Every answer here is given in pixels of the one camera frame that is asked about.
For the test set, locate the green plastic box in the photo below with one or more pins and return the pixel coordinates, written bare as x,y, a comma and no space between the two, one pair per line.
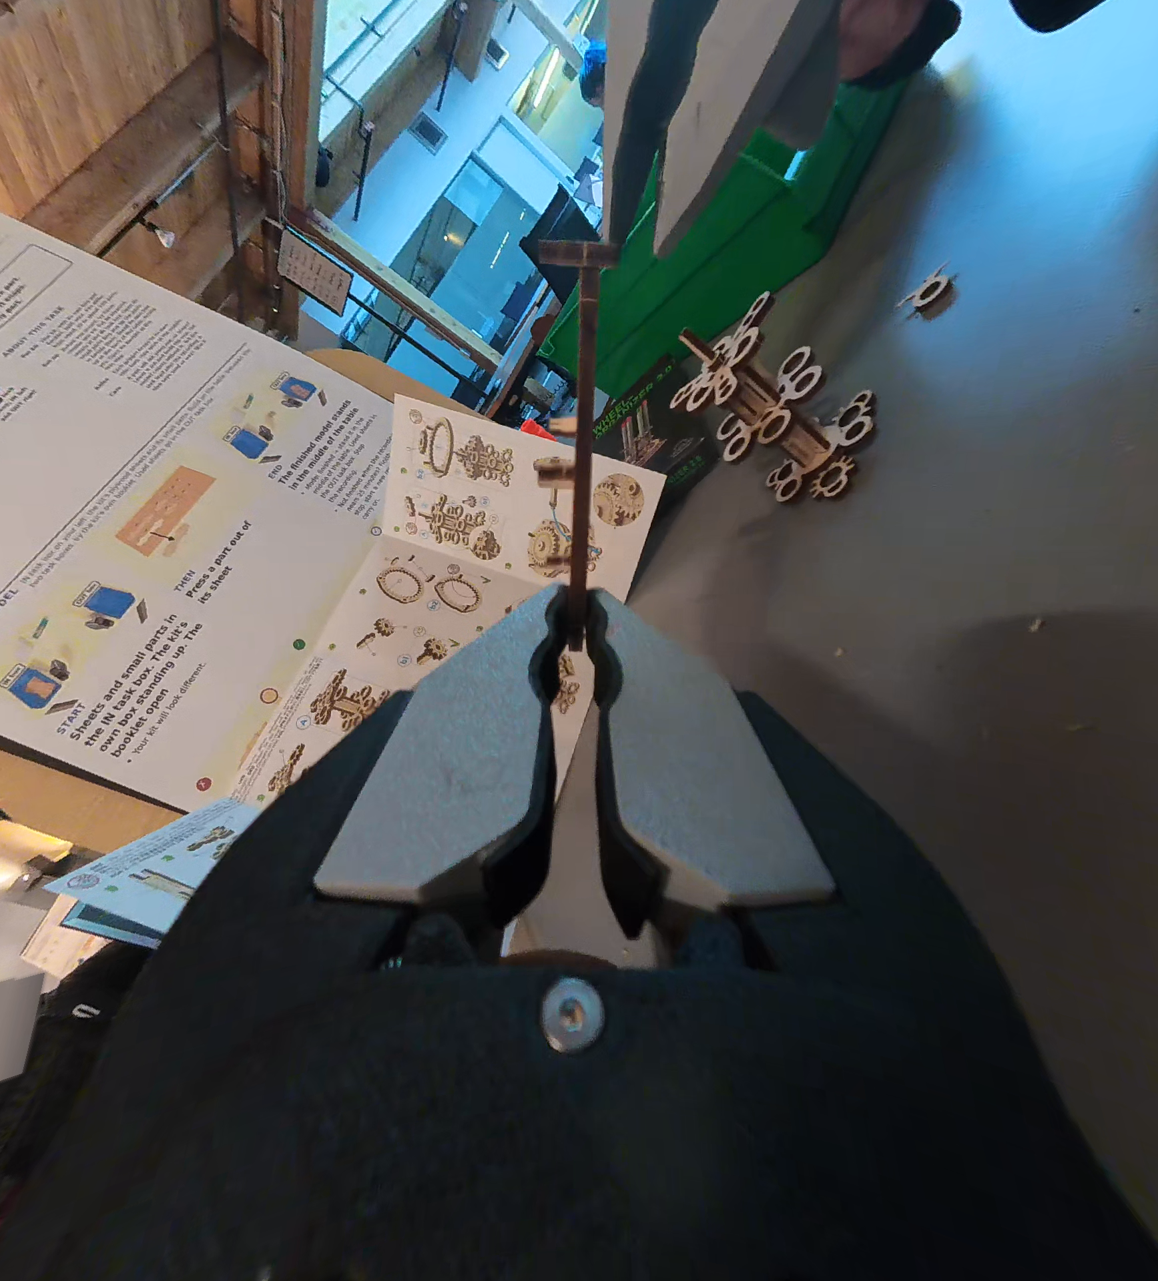
709,269

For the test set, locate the dark model kit box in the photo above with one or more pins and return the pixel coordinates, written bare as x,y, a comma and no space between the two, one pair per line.
659,429

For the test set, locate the white printed instruction board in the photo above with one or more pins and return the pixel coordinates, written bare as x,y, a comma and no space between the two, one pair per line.
128,500

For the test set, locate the person's right hand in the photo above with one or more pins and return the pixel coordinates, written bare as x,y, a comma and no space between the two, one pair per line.
879,34

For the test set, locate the light blue leaflet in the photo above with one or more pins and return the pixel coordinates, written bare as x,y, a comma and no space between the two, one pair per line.
154,870

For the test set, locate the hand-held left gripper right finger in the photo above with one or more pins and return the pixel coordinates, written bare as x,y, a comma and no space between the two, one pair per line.
699,770

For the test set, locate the small wooden gear part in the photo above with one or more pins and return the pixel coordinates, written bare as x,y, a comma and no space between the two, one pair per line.
927,292

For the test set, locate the small hanging sign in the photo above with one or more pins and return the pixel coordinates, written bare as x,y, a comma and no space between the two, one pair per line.
314,268

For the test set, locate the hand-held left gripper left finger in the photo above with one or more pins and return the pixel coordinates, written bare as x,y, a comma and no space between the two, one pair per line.
449,760

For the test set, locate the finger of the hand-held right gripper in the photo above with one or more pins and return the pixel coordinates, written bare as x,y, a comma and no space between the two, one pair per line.
749,100
625,109

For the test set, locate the folded model assembly booklet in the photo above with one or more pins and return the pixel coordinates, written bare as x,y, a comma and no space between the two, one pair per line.
459,560

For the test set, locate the wooden gear model assembly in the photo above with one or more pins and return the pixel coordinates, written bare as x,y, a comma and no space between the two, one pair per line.
789,415

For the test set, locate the thin T-shaped wooden part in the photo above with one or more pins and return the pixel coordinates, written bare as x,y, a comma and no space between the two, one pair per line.
587,420

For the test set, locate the round cardboard sheet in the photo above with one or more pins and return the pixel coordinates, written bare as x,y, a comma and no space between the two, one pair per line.
58,800

